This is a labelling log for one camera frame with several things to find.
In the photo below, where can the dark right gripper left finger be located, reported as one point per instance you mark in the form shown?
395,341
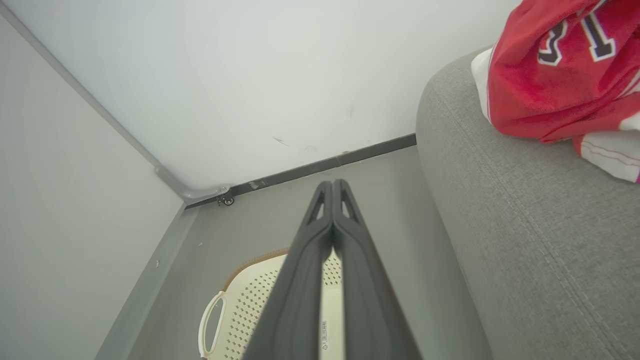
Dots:
295,300

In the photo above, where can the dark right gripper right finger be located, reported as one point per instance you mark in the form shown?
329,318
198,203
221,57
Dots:
370,300

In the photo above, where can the red printed basketball jersey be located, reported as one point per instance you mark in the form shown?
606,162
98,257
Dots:
550,90

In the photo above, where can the red shorts with white bands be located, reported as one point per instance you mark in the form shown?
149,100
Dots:
612,155

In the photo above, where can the grey fabric sofa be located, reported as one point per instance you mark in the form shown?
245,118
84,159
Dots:
525,250

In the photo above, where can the white brown-rimmed laundry basket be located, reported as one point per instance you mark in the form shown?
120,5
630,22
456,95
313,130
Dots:
245,310

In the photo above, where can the black wall baseboard strip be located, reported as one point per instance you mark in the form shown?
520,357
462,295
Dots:
310,167

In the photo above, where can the grey metal partition frame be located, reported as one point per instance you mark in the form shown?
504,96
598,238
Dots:
150,280

